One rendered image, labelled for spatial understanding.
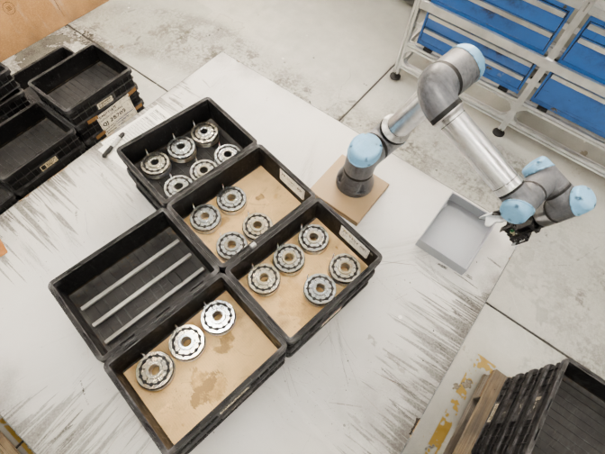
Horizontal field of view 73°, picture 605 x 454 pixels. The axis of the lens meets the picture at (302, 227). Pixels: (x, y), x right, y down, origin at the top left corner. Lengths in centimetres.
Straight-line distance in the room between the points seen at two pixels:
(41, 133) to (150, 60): 113
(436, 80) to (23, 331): 147
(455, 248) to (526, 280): 101
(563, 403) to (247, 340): 121
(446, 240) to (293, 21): 245
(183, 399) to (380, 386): 60
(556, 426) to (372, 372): 75
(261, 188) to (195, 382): 68
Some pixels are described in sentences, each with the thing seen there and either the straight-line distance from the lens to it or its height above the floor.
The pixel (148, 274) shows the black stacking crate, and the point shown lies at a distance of 140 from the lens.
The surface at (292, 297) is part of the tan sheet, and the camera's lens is 131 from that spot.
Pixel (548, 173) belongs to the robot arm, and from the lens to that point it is 131.
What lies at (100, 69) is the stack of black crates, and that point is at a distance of 259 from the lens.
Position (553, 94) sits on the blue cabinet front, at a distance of 291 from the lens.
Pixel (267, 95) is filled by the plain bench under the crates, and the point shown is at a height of 70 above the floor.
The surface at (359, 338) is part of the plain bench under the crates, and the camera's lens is 144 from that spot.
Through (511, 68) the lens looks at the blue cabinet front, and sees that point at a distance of 289.
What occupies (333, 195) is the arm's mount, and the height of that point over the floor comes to 73.
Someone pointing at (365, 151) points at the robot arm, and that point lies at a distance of 148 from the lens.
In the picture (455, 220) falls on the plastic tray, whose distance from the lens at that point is 172.
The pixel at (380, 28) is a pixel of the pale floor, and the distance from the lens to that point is 368.
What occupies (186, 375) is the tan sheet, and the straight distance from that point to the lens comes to 128.
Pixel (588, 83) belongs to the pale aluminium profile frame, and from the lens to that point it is 279.
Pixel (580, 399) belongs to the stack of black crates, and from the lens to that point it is 195.
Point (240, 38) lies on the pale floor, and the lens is 346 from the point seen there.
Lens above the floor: 207
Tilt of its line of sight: 61 degrees down
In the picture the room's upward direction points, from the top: 7 degrees clockwise
